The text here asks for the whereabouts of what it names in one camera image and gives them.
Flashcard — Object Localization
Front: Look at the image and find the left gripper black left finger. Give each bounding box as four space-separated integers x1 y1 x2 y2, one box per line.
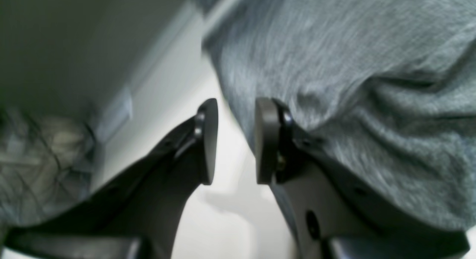
4 98 219 259

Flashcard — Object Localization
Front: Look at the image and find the grey long-sleeve T-shirt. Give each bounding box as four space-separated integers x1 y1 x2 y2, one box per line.
203 0 476 230

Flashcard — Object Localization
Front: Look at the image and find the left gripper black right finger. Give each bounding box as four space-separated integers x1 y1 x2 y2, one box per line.
255 98 470 259

